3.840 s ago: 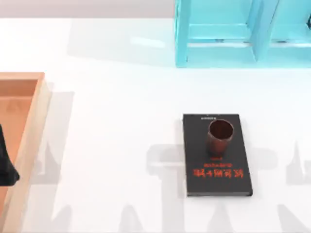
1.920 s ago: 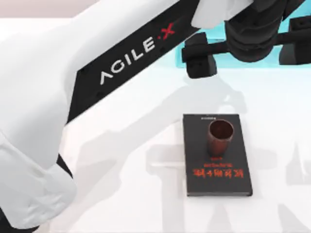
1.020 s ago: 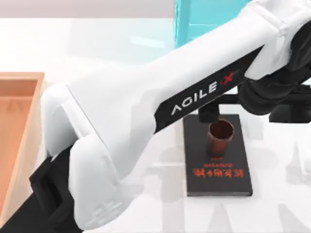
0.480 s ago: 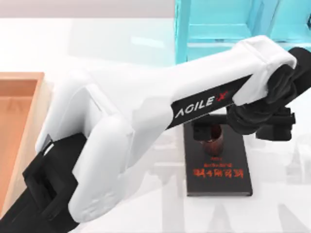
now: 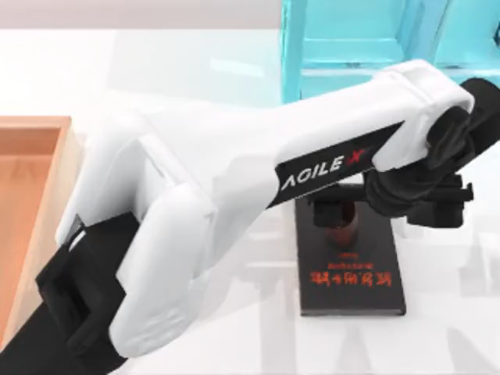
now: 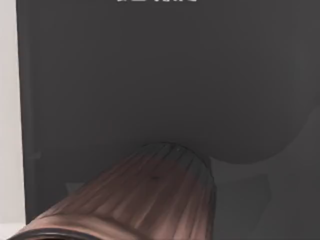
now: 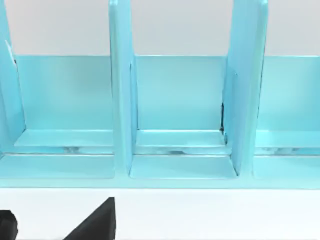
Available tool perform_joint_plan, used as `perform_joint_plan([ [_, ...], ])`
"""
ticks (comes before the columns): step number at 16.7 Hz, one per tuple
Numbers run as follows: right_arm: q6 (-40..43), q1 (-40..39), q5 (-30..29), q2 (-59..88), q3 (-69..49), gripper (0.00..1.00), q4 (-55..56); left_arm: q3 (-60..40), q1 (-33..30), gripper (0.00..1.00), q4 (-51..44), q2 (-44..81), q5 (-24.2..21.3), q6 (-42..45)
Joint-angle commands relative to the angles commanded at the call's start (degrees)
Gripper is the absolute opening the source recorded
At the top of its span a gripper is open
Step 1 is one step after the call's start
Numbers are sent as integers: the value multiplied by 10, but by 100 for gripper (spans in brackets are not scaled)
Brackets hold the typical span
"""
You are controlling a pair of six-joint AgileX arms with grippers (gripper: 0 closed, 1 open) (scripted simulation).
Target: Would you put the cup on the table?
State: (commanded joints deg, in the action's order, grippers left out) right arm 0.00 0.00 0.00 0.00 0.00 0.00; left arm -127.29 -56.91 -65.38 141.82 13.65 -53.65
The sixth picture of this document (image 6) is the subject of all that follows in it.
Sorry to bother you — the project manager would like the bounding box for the brown ribbed cup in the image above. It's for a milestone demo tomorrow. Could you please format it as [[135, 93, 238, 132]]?
[[6, 141, 218, 240]]

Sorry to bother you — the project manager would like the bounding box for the dark grey board with lettering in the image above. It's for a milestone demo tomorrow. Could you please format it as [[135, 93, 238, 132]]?
[[15, 0, 320, 240]]

